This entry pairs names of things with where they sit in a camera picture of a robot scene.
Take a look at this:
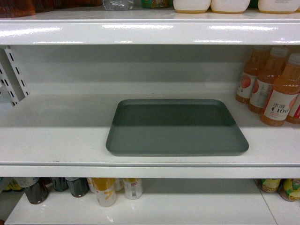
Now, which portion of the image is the grey rectangular serving tray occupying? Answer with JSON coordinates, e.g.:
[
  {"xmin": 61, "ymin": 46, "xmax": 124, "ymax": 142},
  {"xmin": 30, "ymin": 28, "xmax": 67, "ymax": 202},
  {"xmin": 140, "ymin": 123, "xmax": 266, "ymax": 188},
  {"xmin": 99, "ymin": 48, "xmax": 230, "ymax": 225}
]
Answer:
[{"xmin": 106, "ymin": 99, "xmax": 249, "ymax": 157}]

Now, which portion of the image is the white labelled drink bottle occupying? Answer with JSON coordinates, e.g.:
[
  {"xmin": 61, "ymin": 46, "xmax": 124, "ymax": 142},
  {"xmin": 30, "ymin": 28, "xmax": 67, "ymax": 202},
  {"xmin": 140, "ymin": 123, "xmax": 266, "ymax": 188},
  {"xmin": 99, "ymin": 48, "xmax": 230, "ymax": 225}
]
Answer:
[{"xmin": 122, "ymin": 178, "xmax": 143, "ymax": 200}]

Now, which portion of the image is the white metal shelf unit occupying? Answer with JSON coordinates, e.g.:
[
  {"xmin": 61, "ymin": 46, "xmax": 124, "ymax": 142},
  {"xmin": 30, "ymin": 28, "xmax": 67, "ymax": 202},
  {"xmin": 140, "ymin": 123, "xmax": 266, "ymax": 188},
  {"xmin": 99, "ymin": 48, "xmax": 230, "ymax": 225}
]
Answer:
[{"xmin": 0, "ymin": 7, "xmax": 300, "ymax": 225}]

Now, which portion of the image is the yellow white drink bottle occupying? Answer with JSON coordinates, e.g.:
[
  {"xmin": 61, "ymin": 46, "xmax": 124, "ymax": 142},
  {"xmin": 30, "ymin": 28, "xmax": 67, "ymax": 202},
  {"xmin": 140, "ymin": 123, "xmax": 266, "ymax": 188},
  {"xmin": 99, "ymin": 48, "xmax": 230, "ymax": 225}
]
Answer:
[{"xmin": 92, "ymin": 178, "xmax": 117, "ymax": 207}]

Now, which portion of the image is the dark tea bottle right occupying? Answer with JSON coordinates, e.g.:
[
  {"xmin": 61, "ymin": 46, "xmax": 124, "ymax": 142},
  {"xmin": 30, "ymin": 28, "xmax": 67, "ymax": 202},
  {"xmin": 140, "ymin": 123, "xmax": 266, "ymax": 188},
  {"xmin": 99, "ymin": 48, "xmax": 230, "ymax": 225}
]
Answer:
[{"xmin": 65, "ymin": 177, "xmax": 89, "ymax": 197}]

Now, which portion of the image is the dark tea bottle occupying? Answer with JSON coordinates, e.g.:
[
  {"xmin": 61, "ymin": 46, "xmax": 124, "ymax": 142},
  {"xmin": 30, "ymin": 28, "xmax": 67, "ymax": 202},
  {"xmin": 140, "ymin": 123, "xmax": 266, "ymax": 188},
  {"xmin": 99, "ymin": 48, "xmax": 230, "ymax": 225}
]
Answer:
[
  {"xmin": 65, "ymin": 177, "xmax": 89, "ymax": 197},
  {"xmin": 14, "ymin": 177, "xmax": 48, "ymax": 204}
]

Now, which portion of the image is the white jug upper left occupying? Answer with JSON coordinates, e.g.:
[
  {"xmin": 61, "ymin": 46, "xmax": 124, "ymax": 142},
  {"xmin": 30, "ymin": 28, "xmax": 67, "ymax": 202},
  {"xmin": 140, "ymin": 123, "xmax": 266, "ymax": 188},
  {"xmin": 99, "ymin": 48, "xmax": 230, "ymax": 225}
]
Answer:
[{"xmin": 173, "ymin": 0, "xmax": 211, "ymax": 14}]

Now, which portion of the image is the white jug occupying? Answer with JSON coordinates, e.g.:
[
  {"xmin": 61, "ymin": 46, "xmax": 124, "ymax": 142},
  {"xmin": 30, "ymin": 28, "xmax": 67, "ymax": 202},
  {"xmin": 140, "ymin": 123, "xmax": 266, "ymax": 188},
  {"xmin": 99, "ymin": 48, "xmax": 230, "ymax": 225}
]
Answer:
[
  {"xmin": 173, "ymin": 0, "xmax": 211, "ymax": 14},
  {"xmin": 210, "ymin": 0, "xmax": 250, "ymax": 14},
  {"xmin": 258, "ymin": 0, "xmax": 300, "ymax": 14}
]

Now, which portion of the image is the clear water bottle top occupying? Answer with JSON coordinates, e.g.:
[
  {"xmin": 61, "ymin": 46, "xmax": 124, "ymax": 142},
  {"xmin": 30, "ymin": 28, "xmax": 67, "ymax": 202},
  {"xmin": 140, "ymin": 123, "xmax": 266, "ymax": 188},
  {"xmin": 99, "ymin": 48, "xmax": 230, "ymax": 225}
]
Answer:
[{"xmin": 103, "ymin": 0, "xmax": 134, "ymax": 11}]

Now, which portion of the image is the orange juice bottle back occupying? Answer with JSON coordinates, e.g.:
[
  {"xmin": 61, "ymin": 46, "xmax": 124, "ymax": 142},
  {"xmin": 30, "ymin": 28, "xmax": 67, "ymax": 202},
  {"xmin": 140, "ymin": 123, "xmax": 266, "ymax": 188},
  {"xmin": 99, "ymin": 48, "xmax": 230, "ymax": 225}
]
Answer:
[{"xmin": 235, "ymin": 45, "xmax": 270, "ymax": 104}]

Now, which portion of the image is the white jug upper middle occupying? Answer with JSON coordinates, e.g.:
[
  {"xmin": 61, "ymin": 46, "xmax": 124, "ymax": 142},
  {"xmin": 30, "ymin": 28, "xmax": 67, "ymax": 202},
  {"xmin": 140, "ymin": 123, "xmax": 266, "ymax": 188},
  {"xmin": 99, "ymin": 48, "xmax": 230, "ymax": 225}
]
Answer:
[{"xmin": 210, "ymin": 0, "xmax": 250, "ymax": 14}]

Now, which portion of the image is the orange juice bottle front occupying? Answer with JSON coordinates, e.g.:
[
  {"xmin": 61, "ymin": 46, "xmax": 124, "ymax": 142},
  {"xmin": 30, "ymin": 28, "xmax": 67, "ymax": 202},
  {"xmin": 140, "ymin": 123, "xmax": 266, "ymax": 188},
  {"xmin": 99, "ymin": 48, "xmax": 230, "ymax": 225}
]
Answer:
[{"xmin": 260, "ymin": 53, "xmax": 300, "ymax": 127}]

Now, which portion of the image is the dark tea bottle left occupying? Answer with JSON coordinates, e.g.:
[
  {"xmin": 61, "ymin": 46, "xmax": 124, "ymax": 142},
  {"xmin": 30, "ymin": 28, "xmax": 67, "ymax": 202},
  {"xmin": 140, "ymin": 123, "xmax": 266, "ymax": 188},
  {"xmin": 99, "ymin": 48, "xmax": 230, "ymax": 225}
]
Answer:
[{"xmin": 14, "ymin": 177, "xmax": 48, "ymax": 204}]

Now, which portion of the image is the orange juice bottle right edge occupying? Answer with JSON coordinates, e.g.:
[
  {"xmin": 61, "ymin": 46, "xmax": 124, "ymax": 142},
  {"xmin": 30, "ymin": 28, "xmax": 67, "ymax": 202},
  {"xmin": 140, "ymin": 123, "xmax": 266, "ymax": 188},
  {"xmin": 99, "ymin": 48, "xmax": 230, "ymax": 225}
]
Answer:
[{"xmin": 285, "ymin": 94, "xmax": 300, "ymax": 124}]

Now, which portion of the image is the green yellow tea bottle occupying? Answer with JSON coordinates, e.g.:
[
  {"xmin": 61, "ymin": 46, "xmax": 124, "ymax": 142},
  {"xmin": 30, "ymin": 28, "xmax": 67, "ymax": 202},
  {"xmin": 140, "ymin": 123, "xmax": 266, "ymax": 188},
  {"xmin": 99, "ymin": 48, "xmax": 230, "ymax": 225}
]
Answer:
[{"xmin": 278, "ymin": 179, "xmax": 300, "ymax": 202}]

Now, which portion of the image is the white jug upper right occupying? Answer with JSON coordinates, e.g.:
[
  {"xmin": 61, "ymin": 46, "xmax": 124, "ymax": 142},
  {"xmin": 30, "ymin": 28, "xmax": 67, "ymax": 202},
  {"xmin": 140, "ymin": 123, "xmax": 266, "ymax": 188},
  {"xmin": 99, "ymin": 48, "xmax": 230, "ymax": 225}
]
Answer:
[{"xmin": 258, "ymin": 0, "xmax": 300, "ymax": 14}]

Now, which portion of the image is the white slotted shelf bracket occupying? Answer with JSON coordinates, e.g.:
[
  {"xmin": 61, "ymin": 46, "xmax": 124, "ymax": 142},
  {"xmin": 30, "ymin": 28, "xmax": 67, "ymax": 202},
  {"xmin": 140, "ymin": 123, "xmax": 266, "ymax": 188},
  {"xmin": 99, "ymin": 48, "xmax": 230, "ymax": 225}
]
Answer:
[{"xmin": 0, "ymin": 45, "xmax": 30, "ymax": 106}]

